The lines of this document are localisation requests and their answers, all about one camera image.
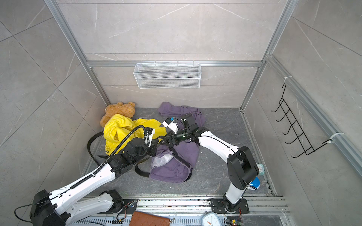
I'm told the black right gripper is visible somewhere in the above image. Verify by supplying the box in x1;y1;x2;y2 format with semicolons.
161;128;191;148

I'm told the purple jacket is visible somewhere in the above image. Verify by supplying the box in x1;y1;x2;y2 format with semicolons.
150;102;206;183

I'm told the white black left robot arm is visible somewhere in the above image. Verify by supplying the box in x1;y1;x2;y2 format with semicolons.
29;125;158;226

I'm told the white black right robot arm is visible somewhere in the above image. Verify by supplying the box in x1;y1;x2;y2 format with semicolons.
159;113;259;213

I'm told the brown teddy bear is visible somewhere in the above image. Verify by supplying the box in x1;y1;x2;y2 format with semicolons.
100;102;135;128

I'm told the brown leather wallet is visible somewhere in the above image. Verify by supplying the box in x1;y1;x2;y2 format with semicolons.
129;211;171;226

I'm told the white clock at bottom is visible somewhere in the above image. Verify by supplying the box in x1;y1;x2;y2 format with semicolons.
201;212;222;226

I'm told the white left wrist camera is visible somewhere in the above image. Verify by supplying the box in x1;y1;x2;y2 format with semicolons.
144;127;155;147

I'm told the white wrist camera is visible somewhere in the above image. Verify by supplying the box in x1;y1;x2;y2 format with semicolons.
144;127;155;147
162;117;179;134

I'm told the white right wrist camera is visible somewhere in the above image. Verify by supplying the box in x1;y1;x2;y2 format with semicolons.
162;117;179;134

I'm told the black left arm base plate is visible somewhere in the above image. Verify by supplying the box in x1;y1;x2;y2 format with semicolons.
111;199;139;214

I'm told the white wire mesh basket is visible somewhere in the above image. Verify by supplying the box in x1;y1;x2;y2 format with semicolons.
133;63;202;89

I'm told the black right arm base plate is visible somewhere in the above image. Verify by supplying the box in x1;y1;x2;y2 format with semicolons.
209;198;250;214

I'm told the black wire hook rack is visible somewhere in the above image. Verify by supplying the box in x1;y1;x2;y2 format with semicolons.
271;84;344;159

